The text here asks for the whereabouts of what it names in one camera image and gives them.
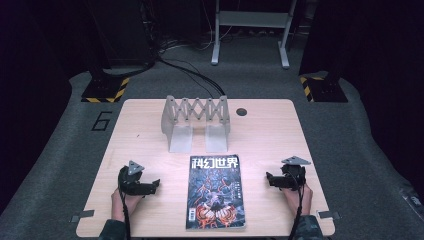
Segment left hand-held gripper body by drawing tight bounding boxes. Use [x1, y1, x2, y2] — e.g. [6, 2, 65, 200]
[117, 160, 157, 196]

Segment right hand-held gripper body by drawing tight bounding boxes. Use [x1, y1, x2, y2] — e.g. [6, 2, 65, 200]
[279, 155, 312, 192]

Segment white expandable book rack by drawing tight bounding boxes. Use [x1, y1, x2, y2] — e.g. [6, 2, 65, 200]
[160, 94, 232, 154]

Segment black illustrated magazine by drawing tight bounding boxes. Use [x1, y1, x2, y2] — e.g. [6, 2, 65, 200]
[185, 154, 247, 231]

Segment person's left hand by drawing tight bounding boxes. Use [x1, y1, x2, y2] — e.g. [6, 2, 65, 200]
[110, 187, 145, 222]

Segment person's right hand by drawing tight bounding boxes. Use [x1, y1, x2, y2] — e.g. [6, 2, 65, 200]
[282, 183, 314, 218]

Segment grey tape strip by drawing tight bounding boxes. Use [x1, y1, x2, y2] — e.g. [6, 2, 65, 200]
[70, 209, 96, 223]
[316, 210, 341, 220]

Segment black base with yellow stripes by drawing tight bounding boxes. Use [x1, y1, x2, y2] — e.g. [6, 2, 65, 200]
[80, 75, 131, 104]
[299, 73, 349, 104]

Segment black equipment cabinet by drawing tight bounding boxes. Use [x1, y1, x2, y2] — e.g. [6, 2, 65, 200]
[84, 0, 156, 69]

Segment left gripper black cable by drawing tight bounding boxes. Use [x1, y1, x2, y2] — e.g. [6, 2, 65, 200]
[117, 166, 132, 240]

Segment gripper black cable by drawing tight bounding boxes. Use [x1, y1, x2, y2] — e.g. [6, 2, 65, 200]
[287, 168, 306, 240]
[117, 166, 132, 240]

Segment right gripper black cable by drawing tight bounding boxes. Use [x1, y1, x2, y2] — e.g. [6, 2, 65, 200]
[287, 168, 306, 240]

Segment black floor cable bundle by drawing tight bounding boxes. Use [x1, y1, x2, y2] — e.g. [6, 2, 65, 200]
[155, 54, 226, 98]

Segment white floor cables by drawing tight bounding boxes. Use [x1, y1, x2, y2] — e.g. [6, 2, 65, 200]
[159, 28, 234, 54]

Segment white metal stand frame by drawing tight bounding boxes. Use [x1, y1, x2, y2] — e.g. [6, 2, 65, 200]
[210, 0, 298, 70]

